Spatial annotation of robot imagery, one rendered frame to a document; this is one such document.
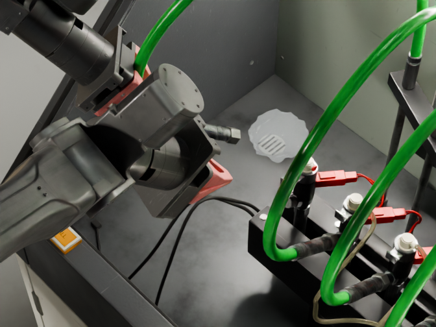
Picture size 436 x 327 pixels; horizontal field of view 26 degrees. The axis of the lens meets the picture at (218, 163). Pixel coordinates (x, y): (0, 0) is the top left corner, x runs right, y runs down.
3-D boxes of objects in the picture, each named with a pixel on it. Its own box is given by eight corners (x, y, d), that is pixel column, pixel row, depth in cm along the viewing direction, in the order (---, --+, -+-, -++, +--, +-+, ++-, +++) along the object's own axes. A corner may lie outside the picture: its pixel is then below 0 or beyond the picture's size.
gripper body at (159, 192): (226, 152, 95) (178, 139, 89) (165, 221, 98) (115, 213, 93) (195, 109, 98) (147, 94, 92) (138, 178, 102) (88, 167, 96)
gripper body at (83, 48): (130, 32, 109) (82, -7, 106) (127, 84, 102) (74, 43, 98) (93, 66, 112) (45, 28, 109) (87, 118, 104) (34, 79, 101)
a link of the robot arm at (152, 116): (21, 149, 83) (84, 224, 83) (104, 67, 78) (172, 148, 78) (84, 116, 94) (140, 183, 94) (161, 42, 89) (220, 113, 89)
